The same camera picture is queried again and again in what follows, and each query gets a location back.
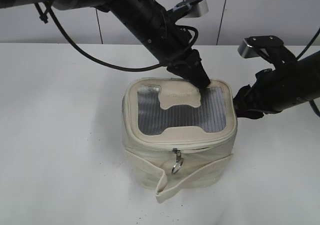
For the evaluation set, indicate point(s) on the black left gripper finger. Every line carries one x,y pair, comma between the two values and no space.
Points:
191,69

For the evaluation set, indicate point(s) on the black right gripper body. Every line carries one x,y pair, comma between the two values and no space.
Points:
250,101

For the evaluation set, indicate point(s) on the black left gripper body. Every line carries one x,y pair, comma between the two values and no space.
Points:
149,22

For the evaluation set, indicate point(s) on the cream insulated lunch bag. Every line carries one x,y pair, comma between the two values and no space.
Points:
177,136

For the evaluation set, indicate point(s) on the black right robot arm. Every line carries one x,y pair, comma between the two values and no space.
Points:
276,90

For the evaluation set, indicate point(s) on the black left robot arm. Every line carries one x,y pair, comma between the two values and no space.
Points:
46,8

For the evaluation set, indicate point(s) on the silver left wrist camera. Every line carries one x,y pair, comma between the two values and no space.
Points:
188,9

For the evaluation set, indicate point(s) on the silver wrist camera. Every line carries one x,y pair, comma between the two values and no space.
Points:
188,9
269,47

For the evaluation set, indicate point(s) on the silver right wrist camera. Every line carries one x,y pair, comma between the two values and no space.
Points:
269,47

